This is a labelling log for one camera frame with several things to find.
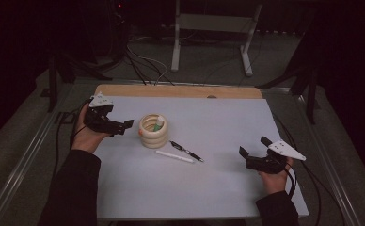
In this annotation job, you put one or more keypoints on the black tripod stand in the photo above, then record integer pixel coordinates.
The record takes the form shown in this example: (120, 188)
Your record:
(310, 94)
(61, 67)

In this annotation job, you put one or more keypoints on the green marker with white cap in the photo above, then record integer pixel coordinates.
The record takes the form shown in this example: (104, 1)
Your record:
(158, 124)

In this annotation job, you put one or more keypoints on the cream ringed pen holder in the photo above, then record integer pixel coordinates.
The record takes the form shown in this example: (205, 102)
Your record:
(152, 139)

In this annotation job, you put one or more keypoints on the person's left hand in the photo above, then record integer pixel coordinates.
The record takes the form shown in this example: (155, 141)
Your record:
(86, 139)

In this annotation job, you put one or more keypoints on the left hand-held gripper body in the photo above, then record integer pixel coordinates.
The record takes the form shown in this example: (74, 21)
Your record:
(99, 121)

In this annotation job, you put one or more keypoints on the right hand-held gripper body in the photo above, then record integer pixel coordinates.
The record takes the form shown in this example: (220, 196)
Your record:
(265, 163)

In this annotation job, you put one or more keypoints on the person's right hand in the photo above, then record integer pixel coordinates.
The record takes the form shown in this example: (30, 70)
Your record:
(276, 182)

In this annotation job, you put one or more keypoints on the black pen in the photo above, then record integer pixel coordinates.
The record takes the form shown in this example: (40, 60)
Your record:
(187, 152)

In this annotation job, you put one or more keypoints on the aluminium floor rail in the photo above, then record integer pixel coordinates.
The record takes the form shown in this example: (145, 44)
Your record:
(20, 169)
(328, 163)

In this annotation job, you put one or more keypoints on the white pen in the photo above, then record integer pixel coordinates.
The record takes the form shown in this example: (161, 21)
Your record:
(174, 156)

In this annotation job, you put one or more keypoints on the dark equipment with red light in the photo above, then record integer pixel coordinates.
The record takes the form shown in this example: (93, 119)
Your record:
(119, 19)

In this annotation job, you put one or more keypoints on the white table sheet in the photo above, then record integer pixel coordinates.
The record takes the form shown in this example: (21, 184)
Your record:
(218, 132)

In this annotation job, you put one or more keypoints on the white metal stand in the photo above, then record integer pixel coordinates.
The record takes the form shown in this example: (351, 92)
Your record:
(215, 22)

